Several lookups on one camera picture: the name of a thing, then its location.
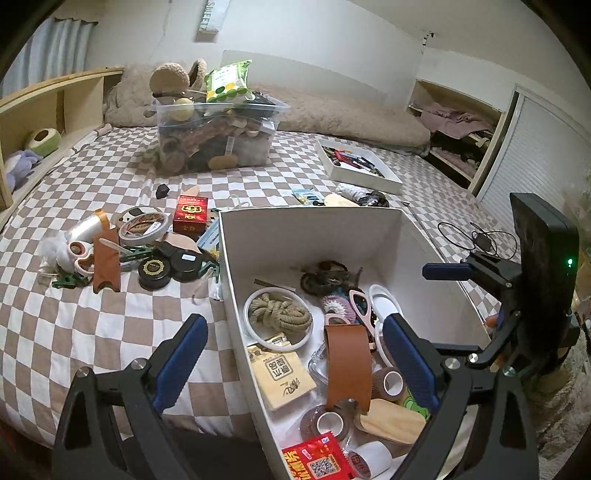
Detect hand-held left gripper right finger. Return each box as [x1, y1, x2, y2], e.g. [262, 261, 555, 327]
[382, 314, 541, 480]

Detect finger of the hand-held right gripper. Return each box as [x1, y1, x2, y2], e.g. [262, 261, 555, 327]
[429, 307, 522, 370]
[422, 251, 525, 289]

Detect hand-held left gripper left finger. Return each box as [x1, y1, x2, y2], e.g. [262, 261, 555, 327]
[53, 313, 209, 480]

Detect tan leather sleeve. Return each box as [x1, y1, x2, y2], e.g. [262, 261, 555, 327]
[323, 324, 374, 413]

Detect pink sunglasses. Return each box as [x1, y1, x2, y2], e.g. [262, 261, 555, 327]
[348, 288, 377, 340]

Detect black round tin gold emblem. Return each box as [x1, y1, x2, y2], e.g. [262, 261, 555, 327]
[139, 256, 172, 291]

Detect crocheted round coaster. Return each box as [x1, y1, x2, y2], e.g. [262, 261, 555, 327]
[318, 288, 356, 324]

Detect wide white tape roll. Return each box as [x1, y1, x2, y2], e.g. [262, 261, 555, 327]
[346, 440, 393, 478]

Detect dark brown leather pouch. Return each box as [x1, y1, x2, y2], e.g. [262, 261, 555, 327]
[92, 227, 123, 295]

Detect white cardboard box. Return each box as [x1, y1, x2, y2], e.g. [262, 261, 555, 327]
[217, 208, 504, 480]

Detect green frog wooden coaster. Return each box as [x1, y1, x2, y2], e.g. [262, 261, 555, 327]
[402, 388, 432, 421]

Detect thin metal rod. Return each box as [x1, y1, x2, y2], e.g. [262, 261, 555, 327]
[403, 200, 437, 241]

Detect checkered bed sheet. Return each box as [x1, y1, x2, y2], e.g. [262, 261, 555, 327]
[0, 122, 532, 453]

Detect clear plastic case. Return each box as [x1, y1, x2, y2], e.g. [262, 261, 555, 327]
[308, 342, 333, 384]

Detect black round tin white label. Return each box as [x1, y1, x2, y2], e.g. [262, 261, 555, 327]
[170, 249, 204, 282]

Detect pale yellow printed packet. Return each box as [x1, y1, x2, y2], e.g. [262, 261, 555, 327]
[247, 344, 317, 411]

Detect black floral pouch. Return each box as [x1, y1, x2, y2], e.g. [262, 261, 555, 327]
[358, 189, 389, 208]

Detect white shallow tray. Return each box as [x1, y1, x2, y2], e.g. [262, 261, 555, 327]
[315, 138, 403, 195]

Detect translucent brown tape roll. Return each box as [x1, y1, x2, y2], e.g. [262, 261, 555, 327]
[300, 402, 354, 444]

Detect dark gold strip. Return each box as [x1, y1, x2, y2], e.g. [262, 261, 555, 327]
[253, 277, 296, 291]

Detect dark clothes pile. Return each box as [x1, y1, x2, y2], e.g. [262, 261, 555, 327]
[429, 131, 490, 171]

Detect white blue carton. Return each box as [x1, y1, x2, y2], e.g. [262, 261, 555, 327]
[196, 219, 222, 254]

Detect white sliding door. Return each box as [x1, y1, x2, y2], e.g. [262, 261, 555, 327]
[475, 85, 591, 241]

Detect wooden closet shelf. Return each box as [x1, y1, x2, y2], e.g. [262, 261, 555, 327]
[406, 78, 513, 192]

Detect red printed packet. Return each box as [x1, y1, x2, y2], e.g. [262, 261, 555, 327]
[281, 431, 354, 480]

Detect group of pens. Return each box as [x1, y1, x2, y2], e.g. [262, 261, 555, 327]
[321, 145, 389, 178]

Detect red gold box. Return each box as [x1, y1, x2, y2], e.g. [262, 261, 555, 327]
[173, 195, 209, 234]

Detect pink clothes pile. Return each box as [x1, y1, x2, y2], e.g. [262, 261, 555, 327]
[418, 102, 495, 139]

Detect black white patterned tape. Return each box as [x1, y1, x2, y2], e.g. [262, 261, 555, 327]
[112, 206, 151, 232]

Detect blue card packet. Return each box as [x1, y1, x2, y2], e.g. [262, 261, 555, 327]
[292, 187, 324, 206]

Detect white fluffy wad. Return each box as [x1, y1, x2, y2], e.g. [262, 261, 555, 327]
[39, 235, 77, 273]

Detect beige fluffy blanket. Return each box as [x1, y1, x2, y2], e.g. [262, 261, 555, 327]
[104, 62, 432, 155]

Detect clear plastic storage bin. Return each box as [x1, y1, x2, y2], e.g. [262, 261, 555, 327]
[154, 95, 291, 175]

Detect white headboard panel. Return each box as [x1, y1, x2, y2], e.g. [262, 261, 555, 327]
[221, 50, 389, 100]

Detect purple plush toy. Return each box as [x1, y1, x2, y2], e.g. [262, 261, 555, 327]
[4, 148, 44, 190]

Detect green avocado plush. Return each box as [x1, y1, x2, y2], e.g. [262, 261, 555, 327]
[24, 128, 63, 155]

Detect brown fuzzy slipper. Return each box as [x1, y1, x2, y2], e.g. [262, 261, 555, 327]
[185, 58, 208, 90]
[148, 62, 191, 95]

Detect green snack bag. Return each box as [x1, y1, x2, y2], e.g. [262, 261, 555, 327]
[203, 60, 254, 103]

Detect wooden bedside shelf unit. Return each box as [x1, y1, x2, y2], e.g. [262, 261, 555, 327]
[0, 67, 125, 213]

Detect grey curtain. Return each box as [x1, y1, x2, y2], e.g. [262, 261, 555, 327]
[2, 18, 95, 86]

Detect white hanging paper bag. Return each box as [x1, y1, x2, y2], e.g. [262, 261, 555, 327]
[198, 0, 232, 35]

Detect black cable with adapter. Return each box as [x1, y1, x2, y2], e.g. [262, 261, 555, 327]
[436, 222, 518, 261]

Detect white plastic ring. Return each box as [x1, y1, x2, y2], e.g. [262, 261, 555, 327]
[243, 287, 315, 352]
[368, 284, 406, 324]

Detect beige rope coil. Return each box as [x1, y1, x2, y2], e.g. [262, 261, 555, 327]
[248, 298, 314, 333]

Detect white rope bundle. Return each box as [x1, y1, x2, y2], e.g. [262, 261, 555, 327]
[335, 182, 368, 204]

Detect black hair ties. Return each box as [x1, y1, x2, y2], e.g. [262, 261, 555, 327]
[300, 261, 352, 296]

